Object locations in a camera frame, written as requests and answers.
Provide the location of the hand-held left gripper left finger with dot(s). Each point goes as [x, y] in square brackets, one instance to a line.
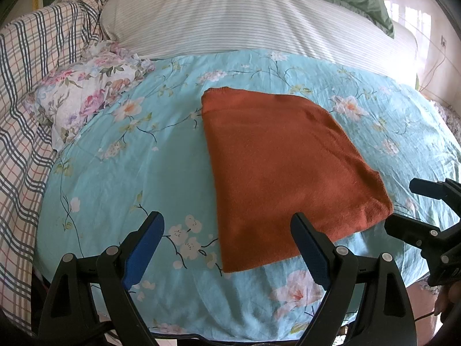
[142, 256]

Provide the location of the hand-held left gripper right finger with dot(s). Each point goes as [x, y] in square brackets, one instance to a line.
[311, 256]

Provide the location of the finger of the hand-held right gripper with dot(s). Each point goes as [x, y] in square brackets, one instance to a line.
[407, 229]
[428, 188]

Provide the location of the orange knit sweater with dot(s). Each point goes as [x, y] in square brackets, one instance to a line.
[281, 173]

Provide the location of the person's right hand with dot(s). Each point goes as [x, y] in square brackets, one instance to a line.
[442, 301]

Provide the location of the grey patterned cloth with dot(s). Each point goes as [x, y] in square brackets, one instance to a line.
[450, 119]

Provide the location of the light blue floral bed sheet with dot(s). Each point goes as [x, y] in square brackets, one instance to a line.
[108, 187]

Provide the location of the pink floral pillow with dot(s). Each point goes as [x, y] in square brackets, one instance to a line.
[90, 90]

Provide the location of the plaid blanket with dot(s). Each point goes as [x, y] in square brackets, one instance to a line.
[28, 61]

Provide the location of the white striped bedding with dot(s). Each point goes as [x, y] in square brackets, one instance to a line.
[223, 14]

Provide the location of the white wall socket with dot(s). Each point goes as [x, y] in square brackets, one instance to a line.
[443, 41]

